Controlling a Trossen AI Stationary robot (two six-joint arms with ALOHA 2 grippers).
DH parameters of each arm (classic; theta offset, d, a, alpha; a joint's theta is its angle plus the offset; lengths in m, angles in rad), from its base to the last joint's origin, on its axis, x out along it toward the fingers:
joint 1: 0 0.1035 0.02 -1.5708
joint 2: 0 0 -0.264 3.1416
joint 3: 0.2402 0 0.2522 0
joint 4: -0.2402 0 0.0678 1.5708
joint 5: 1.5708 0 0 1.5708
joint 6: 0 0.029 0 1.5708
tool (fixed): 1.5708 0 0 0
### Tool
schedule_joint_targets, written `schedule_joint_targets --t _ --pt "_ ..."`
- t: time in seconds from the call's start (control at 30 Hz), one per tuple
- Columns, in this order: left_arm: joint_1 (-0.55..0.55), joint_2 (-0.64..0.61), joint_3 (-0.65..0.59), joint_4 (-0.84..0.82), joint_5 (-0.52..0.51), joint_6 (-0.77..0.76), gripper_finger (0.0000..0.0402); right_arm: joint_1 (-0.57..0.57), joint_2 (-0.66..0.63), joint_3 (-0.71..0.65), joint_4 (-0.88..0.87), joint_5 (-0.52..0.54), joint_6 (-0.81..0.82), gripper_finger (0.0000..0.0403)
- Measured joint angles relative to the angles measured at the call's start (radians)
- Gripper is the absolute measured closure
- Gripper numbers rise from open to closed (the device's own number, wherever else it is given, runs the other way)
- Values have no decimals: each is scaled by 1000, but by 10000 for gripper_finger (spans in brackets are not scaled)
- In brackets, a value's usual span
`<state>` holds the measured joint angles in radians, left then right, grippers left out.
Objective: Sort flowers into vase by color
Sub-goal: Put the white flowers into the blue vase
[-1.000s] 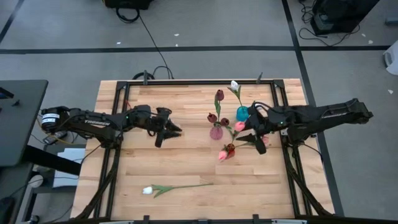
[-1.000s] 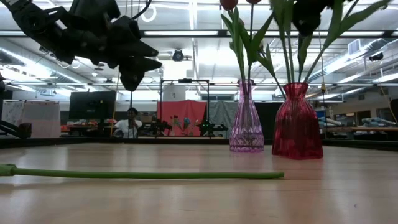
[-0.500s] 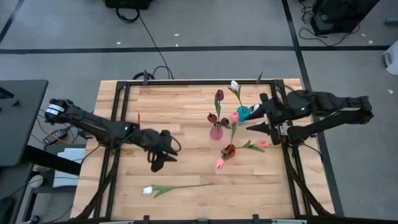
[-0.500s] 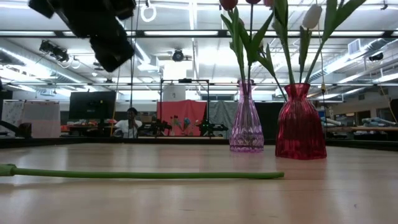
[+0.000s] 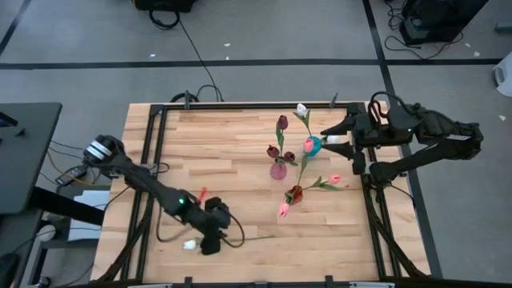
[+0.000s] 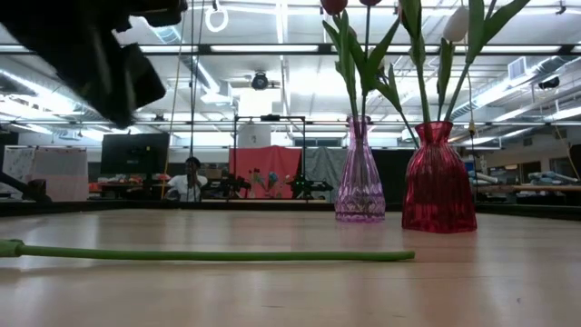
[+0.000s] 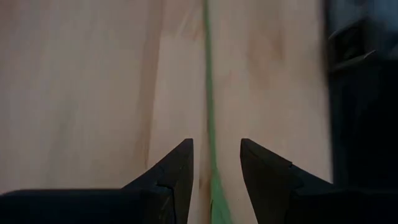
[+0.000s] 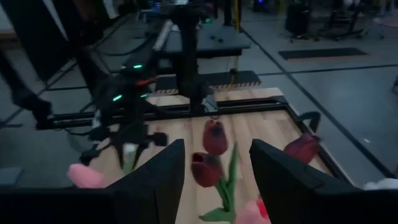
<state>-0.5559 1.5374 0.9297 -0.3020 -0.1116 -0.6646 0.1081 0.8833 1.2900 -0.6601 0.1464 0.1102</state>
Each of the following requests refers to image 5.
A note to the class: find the black caster wheel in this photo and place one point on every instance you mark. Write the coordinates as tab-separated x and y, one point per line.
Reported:
44	281

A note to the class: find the white artificial tulip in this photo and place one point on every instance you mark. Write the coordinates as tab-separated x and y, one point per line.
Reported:
190	244
301	109
332	139

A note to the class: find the small grey object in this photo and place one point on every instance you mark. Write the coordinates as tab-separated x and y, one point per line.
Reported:
504	29

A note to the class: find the teal glass vase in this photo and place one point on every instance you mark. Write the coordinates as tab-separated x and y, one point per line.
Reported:
316	149

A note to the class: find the black desk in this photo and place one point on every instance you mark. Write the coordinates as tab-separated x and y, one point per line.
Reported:
28	160

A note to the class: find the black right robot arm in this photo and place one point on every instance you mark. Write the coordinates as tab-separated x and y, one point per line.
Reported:
440	132

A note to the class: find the dark grey side table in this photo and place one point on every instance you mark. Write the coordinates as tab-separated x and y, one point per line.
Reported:
16	240

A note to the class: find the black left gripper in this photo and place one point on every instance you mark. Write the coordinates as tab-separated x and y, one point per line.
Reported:
212	240

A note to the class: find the large black equipment case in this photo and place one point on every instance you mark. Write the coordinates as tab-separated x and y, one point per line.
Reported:
436	20

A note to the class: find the black desk foot beam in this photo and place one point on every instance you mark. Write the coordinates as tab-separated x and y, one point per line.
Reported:
68	206

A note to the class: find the white box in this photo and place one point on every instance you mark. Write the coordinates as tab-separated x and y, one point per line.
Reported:
96	198

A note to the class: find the red glass vase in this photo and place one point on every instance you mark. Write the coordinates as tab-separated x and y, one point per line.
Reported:
296	195

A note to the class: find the black equipment box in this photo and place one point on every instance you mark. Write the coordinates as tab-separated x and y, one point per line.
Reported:
164	4

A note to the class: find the round white object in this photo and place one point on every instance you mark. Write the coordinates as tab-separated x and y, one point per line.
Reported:
46	233

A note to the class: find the small black desk item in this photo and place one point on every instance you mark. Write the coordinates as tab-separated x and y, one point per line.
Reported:
21	132

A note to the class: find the black aluminium table frame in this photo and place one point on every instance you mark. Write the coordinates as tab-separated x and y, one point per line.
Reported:
256	106

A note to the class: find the black table clamp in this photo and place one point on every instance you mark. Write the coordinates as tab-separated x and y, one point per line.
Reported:
188	281
329	281

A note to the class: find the pink artificial tulip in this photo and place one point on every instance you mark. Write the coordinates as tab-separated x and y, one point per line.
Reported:
308	145
283	209
334	178

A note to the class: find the black power adapter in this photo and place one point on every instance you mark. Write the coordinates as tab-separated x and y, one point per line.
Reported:
72	173

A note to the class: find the pink glass vase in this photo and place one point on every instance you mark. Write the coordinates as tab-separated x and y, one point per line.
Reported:
278	172

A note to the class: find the white plastic object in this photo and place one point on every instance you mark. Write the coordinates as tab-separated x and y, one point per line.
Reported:
505	76

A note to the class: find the dark device with blue edge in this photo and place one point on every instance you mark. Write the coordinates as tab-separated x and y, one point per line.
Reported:
6	120

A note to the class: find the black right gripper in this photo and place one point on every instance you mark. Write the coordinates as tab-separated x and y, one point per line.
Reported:
364	132

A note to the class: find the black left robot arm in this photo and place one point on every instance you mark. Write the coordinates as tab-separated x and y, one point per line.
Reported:
152	188

